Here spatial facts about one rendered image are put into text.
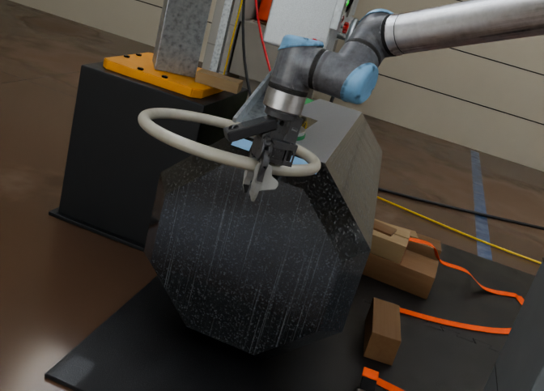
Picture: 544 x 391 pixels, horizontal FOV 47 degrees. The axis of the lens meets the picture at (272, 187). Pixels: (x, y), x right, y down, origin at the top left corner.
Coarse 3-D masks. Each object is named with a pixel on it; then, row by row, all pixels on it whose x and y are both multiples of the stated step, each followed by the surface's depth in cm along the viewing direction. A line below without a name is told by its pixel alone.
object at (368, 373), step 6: (366, 372) 229; (372, 372) 230; (378, 372) 230; (366, 378) 227; (372, 378) 228; (360, 384) 225; (366, 384) 225; (372, 384) 226; (360, 390) 222; (366, 390) 223; (372, 390) 223
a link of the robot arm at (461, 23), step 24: (480, 0) 117; (504, 0) 113; (528, 0) 110; (360, 24) 136; (384, 24) 131; (408, 24) 127; (432, 24) 123; (456, 24) 119; (480, 24) 116; (504, 24) 113; (528, 24) 110; (384, 48) 133; (408, 48) 129; (432, 48) 127
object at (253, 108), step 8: (264, 80) 207; (264, 88) 208; (256, 96) 200; (264, 96) 207; (248, 104) 192; (256, 104) 201; (264, 104) 202; (240, 112) 186; (248, 112) 195; (256, 112) 197; (264, 112) 198; (232, 120) 184; (240, 120) 189; (248, 120) 192
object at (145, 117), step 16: (144, 112) 158; (160, 112) 168; (176, 112) 175; (192, 112) 179; (144, 128) 148; (160, 128) 145; (176, 144) 141; (192, 144) 140; (224, 160) 139; (240, 160) 139; (256, 160) 141
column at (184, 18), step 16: (176, 0) 272; (192, 0) 273; (208, 0) 275; (176, 16) 274; (192, 16) 276; (208, 16) 278; (160, 32) 279; (176, 32) 277; (192, 32) 279; (160, 48) 278; (176, 48) 280; (192, 48) 281; (160, 64) 281; (176, 64) 283; (192, 64) 284
